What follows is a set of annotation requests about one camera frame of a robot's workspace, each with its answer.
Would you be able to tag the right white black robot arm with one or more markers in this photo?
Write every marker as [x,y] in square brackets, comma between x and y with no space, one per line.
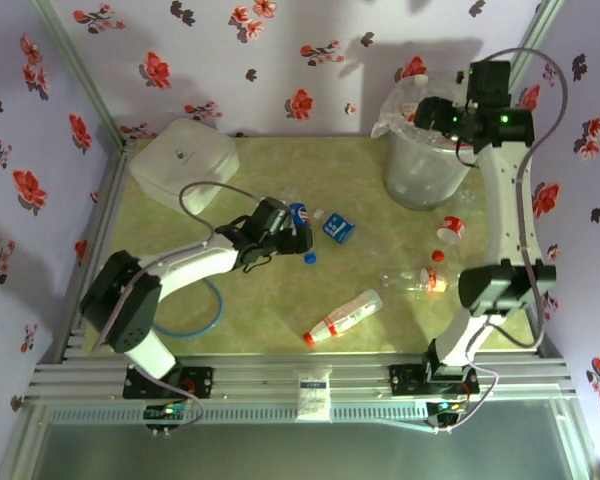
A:
[510,200]

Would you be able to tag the white tissue packet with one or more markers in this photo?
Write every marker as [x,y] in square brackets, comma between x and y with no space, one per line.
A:
[314,395]

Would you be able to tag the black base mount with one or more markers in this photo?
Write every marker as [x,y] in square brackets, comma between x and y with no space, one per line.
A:
[405,380]
[200,375]

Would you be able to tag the right controller circuit board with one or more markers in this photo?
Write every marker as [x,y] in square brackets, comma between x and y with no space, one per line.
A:
[445,407]

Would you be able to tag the controller circuit board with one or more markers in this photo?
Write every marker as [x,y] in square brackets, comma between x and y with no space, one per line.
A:
[165,412]
[445,407]

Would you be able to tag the clear bottle blue Pepsi label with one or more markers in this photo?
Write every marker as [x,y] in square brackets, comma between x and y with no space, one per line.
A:
[300,212]

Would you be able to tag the clear Coca-Cola bottle red cap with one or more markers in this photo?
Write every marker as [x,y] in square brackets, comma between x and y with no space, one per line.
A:
[452,227]

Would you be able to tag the crushed clear bottle red cap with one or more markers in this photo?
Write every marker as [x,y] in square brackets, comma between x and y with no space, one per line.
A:
[432,280]

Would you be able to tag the blue label bottle white cap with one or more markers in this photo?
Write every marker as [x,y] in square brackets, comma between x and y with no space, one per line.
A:
[339,229]

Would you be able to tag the grey mesh waste bin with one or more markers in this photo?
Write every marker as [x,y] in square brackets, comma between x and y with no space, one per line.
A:
[420,175]

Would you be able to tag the clear bottle white cap red label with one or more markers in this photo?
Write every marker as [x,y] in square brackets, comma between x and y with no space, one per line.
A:
[420,79]

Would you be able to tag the aluminium corner post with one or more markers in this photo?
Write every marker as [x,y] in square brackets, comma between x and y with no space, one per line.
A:
[80,65]
[540,25]

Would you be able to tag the clear plastic bin liner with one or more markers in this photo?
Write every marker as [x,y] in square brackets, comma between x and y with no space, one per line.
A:
[385,120]

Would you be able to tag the aluminium table frame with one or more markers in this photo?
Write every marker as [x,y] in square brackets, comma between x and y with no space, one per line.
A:
[260,385]

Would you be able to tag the white translucent plastic box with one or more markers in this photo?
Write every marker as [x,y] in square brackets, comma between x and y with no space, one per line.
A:
[180,155]

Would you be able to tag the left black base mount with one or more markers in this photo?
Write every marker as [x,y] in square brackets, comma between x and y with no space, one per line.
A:
[200,375]

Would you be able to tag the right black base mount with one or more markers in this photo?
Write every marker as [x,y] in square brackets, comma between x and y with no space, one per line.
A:
[405,380]

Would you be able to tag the left controller circuit board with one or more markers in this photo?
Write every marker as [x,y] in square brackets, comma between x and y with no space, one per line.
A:
[165,412]

